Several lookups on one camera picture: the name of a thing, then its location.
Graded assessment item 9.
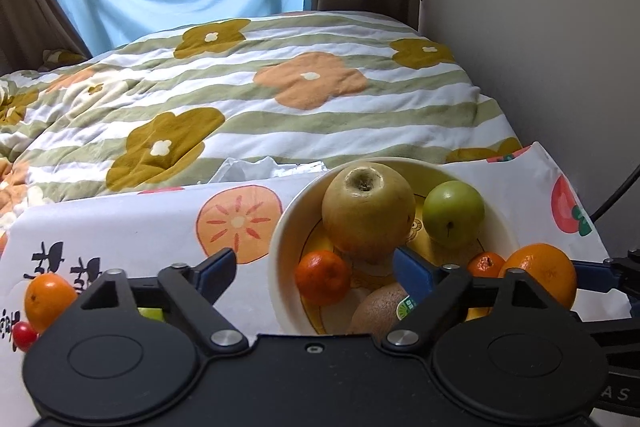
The green apple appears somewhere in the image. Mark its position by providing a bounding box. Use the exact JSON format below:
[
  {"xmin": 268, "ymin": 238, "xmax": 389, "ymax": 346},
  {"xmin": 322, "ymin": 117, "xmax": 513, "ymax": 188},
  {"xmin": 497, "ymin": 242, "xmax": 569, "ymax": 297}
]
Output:
[
  {"xmin": 422, "ymin": 180, "xmax": 486, "ymax": 248},
  {"xmin": 138, "ymin": 307, "xmax": 164, "ymax": 322}
]

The small mandarin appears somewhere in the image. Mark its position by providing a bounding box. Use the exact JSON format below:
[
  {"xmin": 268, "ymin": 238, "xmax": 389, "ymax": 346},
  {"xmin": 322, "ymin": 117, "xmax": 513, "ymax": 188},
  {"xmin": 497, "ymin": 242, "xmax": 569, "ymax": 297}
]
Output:
[
  {"xmin": 466, "ymin": 251, "xmax": 506, "ymax": 279},
  {"xmin": 294, "ymin": 251, "xmax": 352, "ymax": 307}
]

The brown kiwi with sticker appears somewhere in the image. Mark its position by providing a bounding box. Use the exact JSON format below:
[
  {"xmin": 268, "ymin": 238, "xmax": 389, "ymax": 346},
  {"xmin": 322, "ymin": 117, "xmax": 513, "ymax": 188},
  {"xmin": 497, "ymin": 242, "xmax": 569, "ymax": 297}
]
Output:
[{"xmin": 347, "ymin": 283, "xmax": 408, "ymax": 341}]

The large orange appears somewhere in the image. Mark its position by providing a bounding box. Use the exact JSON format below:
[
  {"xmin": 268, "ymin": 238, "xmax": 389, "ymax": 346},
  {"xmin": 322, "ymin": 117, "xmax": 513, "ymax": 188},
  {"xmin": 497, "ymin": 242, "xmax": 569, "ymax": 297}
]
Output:
[
  {"xmin": 499, "ymin": 243, "xmax": 577, "ymax": 310},
  {"xmin": 24, "ymin": 273, "xmax": 78, "ymax": 334}
]

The large yellow pear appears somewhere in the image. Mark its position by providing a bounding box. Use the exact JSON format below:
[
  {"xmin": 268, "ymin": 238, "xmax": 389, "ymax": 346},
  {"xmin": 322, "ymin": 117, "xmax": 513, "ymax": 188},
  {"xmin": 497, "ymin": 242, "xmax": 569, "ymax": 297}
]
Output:
[{"xmin": 321, "ymin": 162, "xmax": 416, "ymax": 263}]

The red cherry tomato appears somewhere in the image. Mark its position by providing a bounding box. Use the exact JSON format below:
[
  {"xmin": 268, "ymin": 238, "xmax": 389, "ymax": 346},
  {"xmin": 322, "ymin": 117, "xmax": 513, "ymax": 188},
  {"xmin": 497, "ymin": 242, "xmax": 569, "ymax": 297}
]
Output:
[{"xmin": 12, "ymin": 321, "xmax": 38, "ymax": 352}]

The cream yellow duck bowl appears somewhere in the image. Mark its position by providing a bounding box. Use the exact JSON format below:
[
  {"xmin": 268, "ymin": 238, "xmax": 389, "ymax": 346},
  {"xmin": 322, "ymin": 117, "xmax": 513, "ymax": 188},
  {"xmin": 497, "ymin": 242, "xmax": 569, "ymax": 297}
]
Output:
[{"xmin": 268, "ymin": 157, "xmax": 520, "ymax": 335}]

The floral striped quilt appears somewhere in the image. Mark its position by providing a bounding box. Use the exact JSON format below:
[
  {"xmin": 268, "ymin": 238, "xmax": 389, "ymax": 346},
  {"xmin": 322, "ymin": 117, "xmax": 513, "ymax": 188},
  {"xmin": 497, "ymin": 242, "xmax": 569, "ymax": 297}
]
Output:
[{"xmin": 1, "ymin": 12, "xmax": 520, "ymax": 228}]

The brown left curtain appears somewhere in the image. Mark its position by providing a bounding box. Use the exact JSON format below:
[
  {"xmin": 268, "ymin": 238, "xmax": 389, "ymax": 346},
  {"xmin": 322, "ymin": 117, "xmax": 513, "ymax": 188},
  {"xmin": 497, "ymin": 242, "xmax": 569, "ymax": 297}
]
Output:
[{"xmin": 1, "ymin": 0, "xmax": 91, "ymax": 74}]

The black cable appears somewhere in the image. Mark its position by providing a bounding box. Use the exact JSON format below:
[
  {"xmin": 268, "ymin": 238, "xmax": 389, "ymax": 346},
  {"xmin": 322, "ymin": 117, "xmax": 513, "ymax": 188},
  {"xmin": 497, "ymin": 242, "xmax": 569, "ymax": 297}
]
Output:
[{"xmin": 589, "ymin": 163, "xmax": 640, "ymax": 223}]

